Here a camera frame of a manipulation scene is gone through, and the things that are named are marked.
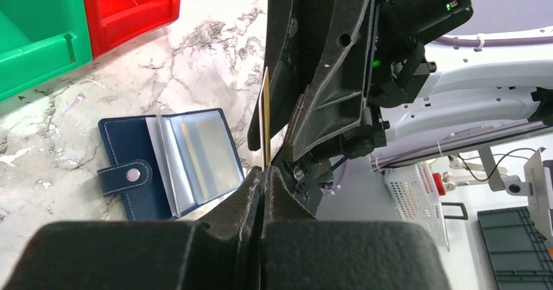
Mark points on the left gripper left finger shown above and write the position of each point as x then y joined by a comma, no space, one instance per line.
218,251

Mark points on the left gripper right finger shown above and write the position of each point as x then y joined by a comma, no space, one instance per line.
301,252

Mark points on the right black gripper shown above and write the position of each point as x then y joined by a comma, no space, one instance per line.
333,48

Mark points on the navy blue card holder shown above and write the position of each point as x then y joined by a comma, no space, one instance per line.
150,166

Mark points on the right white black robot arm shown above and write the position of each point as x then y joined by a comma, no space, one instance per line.
475,80

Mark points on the red bin with gold card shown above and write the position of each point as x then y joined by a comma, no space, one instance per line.
114,22

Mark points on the white perforated box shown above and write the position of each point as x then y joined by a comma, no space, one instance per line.
417,199

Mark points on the dark green plastic crate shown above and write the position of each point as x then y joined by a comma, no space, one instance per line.
517,250

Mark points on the green plastic bin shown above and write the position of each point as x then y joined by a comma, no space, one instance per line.
40,40

